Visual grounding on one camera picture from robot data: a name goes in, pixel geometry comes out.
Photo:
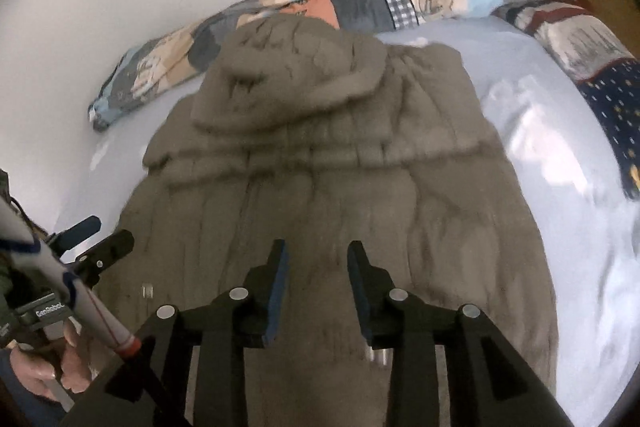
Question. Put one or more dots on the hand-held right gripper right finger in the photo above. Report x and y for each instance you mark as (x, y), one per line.
(359, 297)

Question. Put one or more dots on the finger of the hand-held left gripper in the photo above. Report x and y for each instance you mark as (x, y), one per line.
(110, 247)
(82, 227)

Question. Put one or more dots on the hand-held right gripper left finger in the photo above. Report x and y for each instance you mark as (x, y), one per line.
(280, 297)

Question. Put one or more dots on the khaki puffer jacket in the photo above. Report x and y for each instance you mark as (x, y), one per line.
(325, 132)

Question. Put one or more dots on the person's left hand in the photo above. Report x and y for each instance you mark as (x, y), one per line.
(75, 372)

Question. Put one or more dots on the light blue fleece bed blanket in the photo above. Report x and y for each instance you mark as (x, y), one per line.
(550, 157)

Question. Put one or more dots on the patchwork printed blanket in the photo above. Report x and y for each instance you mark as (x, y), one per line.
(350, 2)

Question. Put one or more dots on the white red patterned cloth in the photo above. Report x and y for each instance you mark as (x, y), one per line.
(560, 24)

